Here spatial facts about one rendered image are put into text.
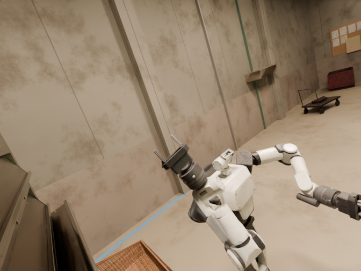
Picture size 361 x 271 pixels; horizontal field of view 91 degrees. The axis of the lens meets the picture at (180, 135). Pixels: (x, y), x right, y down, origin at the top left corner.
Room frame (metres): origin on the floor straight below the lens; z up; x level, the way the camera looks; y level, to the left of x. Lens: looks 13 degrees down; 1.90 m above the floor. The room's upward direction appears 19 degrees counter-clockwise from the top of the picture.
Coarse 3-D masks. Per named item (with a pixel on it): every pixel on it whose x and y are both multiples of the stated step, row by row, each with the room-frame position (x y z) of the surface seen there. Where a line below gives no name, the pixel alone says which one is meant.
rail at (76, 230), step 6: (66, 204) 1.17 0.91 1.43; (72, 216) 0.96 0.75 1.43; (72, 222) 0.89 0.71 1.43; (78, 234) 0.76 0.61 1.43; (78, 240) 0.71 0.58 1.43; (84, 246) 0.66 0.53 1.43; (84, 252) 0.62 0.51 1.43; (84, 258) 0.59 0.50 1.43; (90, 258) 0.59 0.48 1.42; (90, 264) 0.55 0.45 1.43; (90, 270) 0.52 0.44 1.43
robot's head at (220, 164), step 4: (220, 156) 0.91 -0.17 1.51; (216, 160) 0.88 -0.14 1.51; (220, 160) 0.87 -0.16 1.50; (224, 160) 0.88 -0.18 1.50; (228, 160) 0.90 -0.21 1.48; (232, 160) 0.92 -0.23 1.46; (212, 164) 0.90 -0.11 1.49; (216, 164) 0.88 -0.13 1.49; (220, 164) 0.86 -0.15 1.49; (224, 164) 0.87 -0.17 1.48; (216, 168) 0.89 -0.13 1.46; (220, 168) 0.87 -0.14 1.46; (224, 168) 0.90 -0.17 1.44; (228, 168) 0.89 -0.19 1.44; (224, 172) 0.89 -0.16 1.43
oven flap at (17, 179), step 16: (0, 160) 1.00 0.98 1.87; (0, 176) 0.76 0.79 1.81; (16, 176) 0.93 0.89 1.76; (0, 192) 0.61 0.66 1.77; (16, 192) 0.72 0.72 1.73; (0, 208) 0.51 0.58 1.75; (16, 208) 0.53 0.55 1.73; (0, 224) 0.43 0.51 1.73; (0, 240) 0.34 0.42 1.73; (0, 256) 0.29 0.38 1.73
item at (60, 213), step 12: (60, 216) 1.08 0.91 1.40; (60, 228) 0.93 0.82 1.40; (72, 228) 0.87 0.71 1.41; (60, 240) 0.81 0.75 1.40; (72, 240) 0.77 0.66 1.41; (84, 240) 0.74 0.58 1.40; (60, 252) 0.72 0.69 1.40; (72, 252) 0.69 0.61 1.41; (60, 264) 0.65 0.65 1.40; (72, 264) 0.62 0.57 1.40; (84, 264) 0.59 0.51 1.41
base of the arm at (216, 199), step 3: (213, 198) 0.76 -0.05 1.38; (216, 198) 0.76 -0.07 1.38; (219, 198) 0.76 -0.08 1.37; (210, 201) 0.74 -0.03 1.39; (213, 201) 0.75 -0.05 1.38; (216, 201) 0.75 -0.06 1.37; (219, 201) 0.76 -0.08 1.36; (216, 204) 0.76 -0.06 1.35; (189, 210) 0.82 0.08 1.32; (189, 213) 0.79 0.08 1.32; (189, 216) 0.79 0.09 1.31; (192, 219) 0.77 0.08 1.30; (195, 219) 0.76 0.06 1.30; (198, 222) 0.76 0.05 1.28; (201, 222) 0.76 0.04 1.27; (204, 222) 0.77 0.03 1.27
